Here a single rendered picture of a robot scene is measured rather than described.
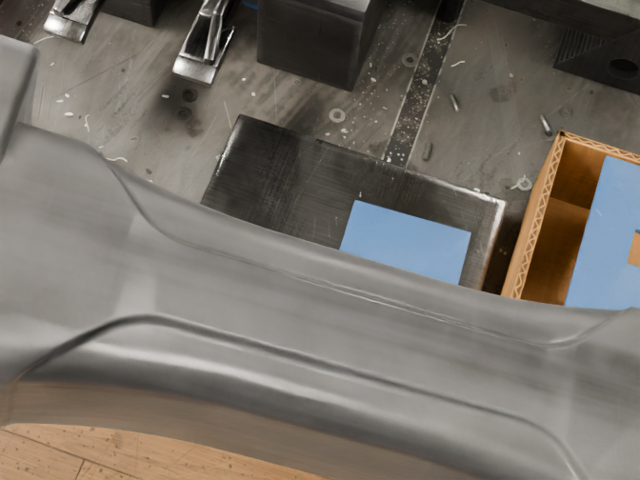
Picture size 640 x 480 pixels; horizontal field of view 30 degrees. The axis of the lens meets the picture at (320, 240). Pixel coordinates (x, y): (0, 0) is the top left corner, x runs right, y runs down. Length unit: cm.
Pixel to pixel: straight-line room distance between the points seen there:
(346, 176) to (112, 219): 44
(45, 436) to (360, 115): 27
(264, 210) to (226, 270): 42
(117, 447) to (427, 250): 20
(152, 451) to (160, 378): 39
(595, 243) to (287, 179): 19
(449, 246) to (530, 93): 14
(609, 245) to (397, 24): 24
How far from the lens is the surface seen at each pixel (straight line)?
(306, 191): 70
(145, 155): 74
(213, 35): 67
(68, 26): 69
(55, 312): 27
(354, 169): 71
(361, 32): 71
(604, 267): 63
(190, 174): 73
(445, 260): 69
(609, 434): 30
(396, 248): 69
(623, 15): 74
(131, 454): 67
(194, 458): 66
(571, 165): 71
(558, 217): 74
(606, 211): 65
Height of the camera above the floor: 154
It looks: 64 degrees down
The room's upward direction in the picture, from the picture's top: 8 degrees clockwise
